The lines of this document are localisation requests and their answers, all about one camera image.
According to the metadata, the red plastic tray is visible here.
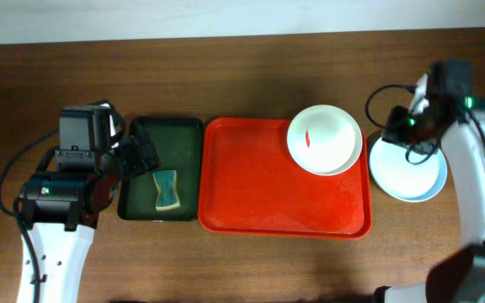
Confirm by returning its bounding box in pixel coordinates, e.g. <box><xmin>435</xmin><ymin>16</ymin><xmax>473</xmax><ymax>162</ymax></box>
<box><xmin>197</xmin><ymin>117</ymin><xmax>372</xmax><ymax>240</ymax></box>

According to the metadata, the green yellow sponge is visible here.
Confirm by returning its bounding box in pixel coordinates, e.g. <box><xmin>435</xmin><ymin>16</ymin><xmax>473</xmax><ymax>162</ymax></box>
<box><xmin>153</xmin><ymin>170</ymin><xmax>180</xmax><ymax>211</ymax></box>

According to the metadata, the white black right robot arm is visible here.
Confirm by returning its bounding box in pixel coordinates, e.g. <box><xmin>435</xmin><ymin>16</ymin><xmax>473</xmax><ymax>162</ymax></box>
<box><xmin>373</xmin><ymin>96</ymin><xmax>485</xmax><ymax>302</ymax></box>

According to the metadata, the white plate with red smear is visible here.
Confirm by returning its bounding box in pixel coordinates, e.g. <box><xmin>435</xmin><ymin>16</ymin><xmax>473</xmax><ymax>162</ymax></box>
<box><xmin>369</xmin><ymin>138</ymin><xmax>440</xmax><ymax>199</ymax></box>

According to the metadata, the black rectangular tray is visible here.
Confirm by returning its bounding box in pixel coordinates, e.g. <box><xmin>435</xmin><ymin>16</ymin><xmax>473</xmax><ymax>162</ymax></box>
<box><xmin>117</xmin><ymin>117</ymin><xmax>204</xmax><ymax>221</ymax></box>

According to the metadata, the white clean plate on table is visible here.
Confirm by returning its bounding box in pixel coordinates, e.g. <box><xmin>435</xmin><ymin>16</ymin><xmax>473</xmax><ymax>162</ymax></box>
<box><xmin>390</xmin><ymin>150</ymin><xmax>448</xmax><ymax>203</ymax></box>

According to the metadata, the black right camera cable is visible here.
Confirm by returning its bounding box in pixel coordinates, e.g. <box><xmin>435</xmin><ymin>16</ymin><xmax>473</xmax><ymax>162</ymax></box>
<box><xmin>365</xmin><ymin>83</ymin><xmax>437</xmax><ymax>166</ymax></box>

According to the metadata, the white plate at tray corner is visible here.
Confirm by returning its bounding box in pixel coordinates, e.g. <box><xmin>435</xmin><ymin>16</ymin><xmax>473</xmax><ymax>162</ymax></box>
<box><xmin>286</xmin><ymin>104</ymin><xmax>363</xmax><ymax>176</ymax></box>

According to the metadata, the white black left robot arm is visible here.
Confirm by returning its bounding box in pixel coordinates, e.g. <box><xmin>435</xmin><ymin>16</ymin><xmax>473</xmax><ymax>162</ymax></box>
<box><xmin>13</xmin><ymin>100</ymin><xmax>160</xmax><ymax>302</ymax></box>

